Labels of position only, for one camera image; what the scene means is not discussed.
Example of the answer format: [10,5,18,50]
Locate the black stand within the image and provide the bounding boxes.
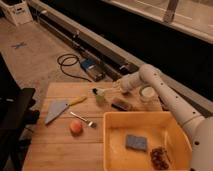
[0,53,40,171]

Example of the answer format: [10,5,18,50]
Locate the green plastic cup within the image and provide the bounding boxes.
[95,93,106,104]

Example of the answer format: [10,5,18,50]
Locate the black cable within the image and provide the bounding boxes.
[56,53,93,83]

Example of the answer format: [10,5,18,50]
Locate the white dish brush black bristles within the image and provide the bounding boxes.
[92,88,114,96]

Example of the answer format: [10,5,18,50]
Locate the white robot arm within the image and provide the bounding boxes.
[115,64,213,171]

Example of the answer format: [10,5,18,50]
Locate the metal fork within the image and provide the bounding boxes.
[70,112,97,128]

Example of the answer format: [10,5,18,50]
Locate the blue power box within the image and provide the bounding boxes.
[80,59,105,82]

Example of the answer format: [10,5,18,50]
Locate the black rectangular block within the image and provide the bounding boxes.
[111,99,132,111]

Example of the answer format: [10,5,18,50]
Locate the blue sponge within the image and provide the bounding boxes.
[125,135,147,151]

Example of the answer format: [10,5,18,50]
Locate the orange peach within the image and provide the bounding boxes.
[69,120,83,136]

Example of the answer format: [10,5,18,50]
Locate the spatula with yellow handle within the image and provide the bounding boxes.
[45,96,87,125]

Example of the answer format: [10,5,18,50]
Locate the yellow plastic bin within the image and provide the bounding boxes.
[102,110,200,171]

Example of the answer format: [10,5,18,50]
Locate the white cardboard box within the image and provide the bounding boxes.
[0,0,33,26]

